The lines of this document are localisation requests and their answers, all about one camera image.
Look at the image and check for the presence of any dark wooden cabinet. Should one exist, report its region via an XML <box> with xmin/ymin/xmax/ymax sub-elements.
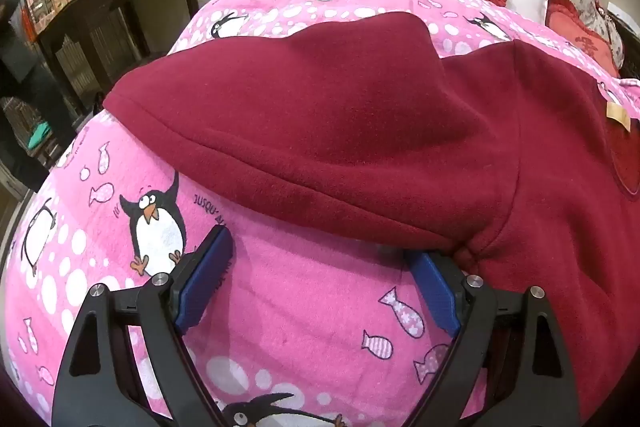
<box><xmin>35</xmin><ymin>0</ymin><xmax>201</xmax><ymax>118</ymax></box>

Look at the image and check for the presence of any maroon fleece garment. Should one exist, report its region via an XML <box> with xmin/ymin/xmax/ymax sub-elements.
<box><xmin>102</xmin><ymin>11</ymin><xmax>640</xmax><ymax>427</ymax></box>

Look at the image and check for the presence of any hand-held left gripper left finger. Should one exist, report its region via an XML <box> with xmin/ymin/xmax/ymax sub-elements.
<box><xmin>51</xmin><ymin>225</ymin><xmax>236</xmax><ymax>427</ymax></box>

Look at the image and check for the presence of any small red heart cushion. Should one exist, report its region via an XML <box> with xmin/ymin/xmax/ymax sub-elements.
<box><xmin>545</xmin><ymin>0</ymin><xmax>621</xmax><ymax>75</ymax></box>

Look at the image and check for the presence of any teal cloth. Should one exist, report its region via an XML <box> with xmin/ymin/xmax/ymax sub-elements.
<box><xmin>27</xmin><ymin>121</ymin><xmax>55</xmax><ymax>148</ymax></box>

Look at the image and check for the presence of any pink penguin print blanket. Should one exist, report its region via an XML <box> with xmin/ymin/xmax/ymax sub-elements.
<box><xmin>5</xmin><ymin>0</ymin><xmax>640</xmax><ymax>427</ymax></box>

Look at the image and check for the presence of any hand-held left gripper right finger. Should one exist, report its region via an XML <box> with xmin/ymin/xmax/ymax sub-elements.
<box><xmin>404</xmin><ymin>249</ymin><xmax>581</xmax><ymax>427</ymax></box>

